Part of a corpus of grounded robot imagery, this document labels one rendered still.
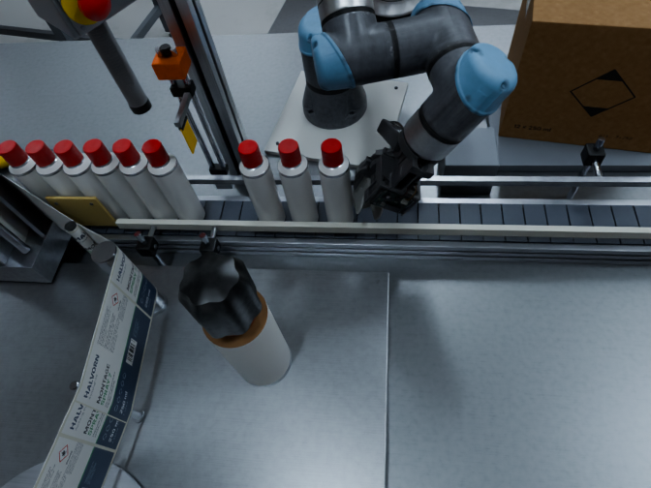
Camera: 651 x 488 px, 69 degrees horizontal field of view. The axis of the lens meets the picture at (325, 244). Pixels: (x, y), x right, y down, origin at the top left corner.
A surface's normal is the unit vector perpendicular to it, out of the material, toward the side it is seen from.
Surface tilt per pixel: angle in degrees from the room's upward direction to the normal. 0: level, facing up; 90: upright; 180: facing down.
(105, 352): 90
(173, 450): 0
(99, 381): 90
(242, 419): 0
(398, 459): 0
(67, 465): 90
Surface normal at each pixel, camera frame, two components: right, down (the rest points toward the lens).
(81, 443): 0.98, 0.11
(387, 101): -0.11, -0.51
